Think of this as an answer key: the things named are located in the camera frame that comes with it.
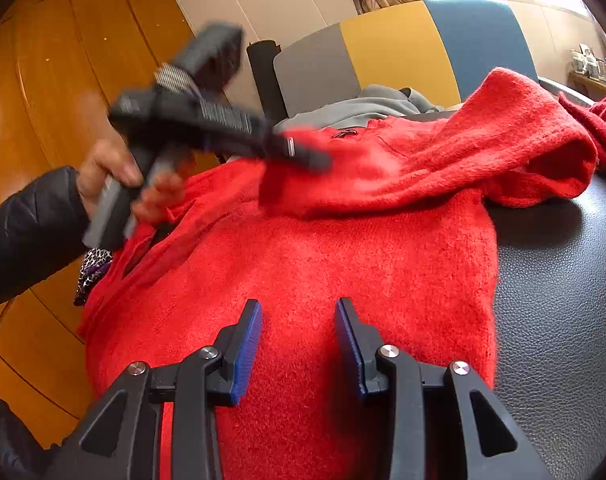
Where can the grey garment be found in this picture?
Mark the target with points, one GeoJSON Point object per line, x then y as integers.
{"type": "Point", "coordinates": [363, 107]}

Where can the person's left hand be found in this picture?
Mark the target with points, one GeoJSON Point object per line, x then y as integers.
{"type": "Point", "coordinates": [108, 160]}

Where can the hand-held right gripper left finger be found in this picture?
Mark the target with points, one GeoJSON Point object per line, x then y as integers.
{"type": "Point", "coordinates": [248, 350]}

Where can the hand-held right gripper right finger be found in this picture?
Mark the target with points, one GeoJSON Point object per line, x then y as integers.
{"type": "Point", "coordinates": [348, 350]}

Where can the person's dark clothing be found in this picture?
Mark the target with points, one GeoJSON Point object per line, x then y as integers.
{"type": "Point", "coordinates": [13, 440]}

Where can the cluttered wooden shelf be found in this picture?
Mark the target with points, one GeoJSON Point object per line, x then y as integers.
{"type": "Point", "coordinates": [590, 82]}

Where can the red knit sweater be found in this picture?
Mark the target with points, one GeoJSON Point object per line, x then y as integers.
{"type": "Point", "coordinates": [308, 260]}

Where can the leopard print cloth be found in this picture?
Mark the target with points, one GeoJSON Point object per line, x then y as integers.
{"type": "Point", "coordinates": [90, 272]}

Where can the red knit garment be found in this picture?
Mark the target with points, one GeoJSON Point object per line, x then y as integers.
{"type": "Point", "coordinates": [600, 130]}

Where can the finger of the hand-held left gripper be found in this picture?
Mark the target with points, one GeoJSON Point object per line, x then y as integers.
{"type": "Point", "coordinates": [303, 152]}

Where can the grey yellow blue chair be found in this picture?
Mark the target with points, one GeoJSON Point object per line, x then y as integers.
{"type": "Point", "coordinates": [398, 45]}

